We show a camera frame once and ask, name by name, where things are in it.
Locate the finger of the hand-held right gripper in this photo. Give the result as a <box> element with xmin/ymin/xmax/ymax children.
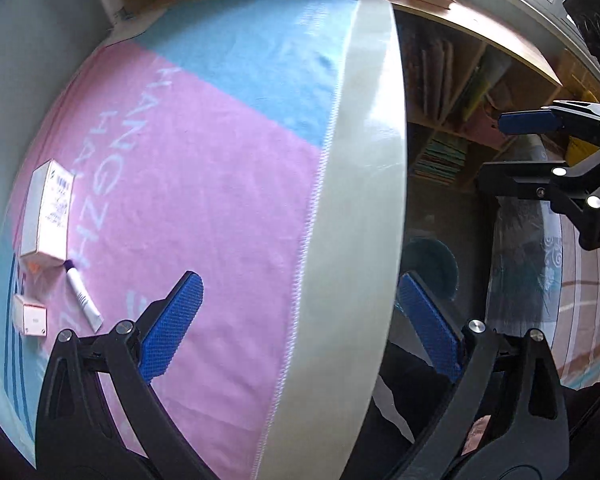
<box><xmin>498</xmin><ymin>101</ymin><xmax>600</xmax><ymax>147</ymax></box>
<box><xmin>477</xmin><ymin>142</ymin><xmax>600</xmax><ymax>213</ymax></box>

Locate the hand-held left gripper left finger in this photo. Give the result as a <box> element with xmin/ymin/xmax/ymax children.
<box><xmin>35</xmin><ymin>270</ymin><xmax>221</xmax><ymax>480</ymax></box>

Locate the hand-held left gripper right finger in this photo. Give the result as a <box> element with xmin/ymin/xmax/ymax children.
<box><xmin>380</xmin><ymin>270</ymin><xmax>571</xmax><ymax>480</ymax></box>

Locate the teal trash bin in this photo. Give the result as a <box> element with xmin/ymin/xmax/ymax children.
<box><xmin>404</xmin><ymin>237</ymin><xmax>462</xmax><ymax>306</ymax></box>

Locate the white cream tube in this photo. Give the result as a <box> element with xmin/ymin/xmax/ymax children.
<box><xmin>64</xmin><ymin>259</ymin><xmax>103</xmax><ymax>333</ymax></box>

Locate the white cube box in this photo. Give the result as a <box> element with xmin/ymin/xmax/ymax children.
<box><xmin>12</xmin><ymin>294</ymin><xmax>48</xmax><ymax>337</ymax></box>

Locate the orange sponge block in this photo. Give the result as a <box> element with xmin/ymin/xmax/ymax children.
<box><xmin>22</xmin><ymin>255</ymin><xmax>58</xmax><ymax>283</ymax></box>

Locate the tall white carton box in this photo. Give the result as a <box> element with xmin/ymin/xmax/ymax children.
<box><xmin>20</xmin><ymin>159</ymin><xmax>76</xmax><ymax>261</ymax></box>

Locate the wooden bookshelf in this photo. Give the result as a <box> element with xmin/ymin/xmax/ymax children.
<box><xmin>95</xmin><ymin>0</ymin><xmax>581</xmax><ymax>196</ymax></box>

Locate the stack of green books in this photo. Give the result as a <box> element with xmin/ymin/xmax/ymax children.
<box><xmin>414</xmin><ymin>134</ymin><xmax>470</xmax><ymax>187</ymax></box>

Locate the swirl patterned storage bag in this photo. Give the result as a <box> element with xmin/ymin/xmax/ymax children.
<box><xmin>487</xmin><ymin>195</ymin><xmax>568</xmax><ymax>331</ymax></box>

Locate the pink plaid cloth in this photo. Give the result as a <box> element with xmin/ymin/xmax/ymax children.
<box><xmin>555</xmin><ymin>247</ymin><xmax>600</xmax><ymax>392</ymax></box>

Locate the pink and blue printed towel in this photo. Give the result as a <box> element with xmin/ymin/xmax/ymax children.
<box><xmin>0</xmin><ymin>0</ymin><xmax>361</xmax><ymax>480</ymax></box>

